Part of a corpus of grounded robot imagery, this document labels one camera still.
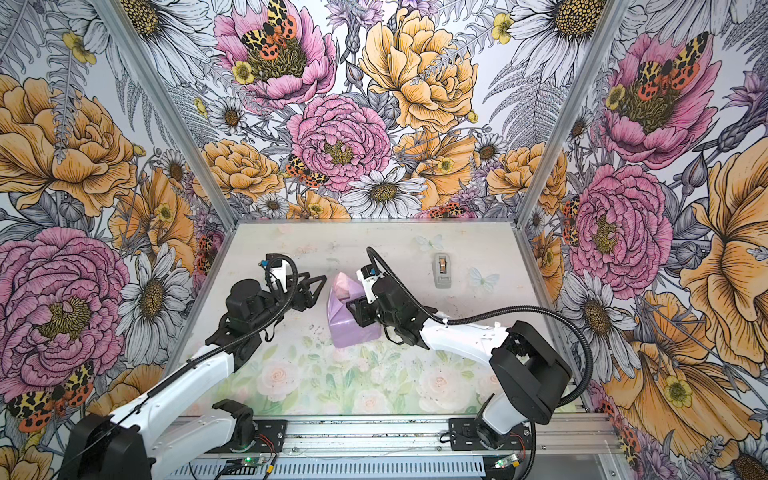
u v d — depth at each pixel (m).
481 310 0.52
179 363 0.87
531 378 0.44
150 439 0.43
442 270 1.02
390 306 0.65
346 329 0.82
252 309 0.62
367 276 0.74
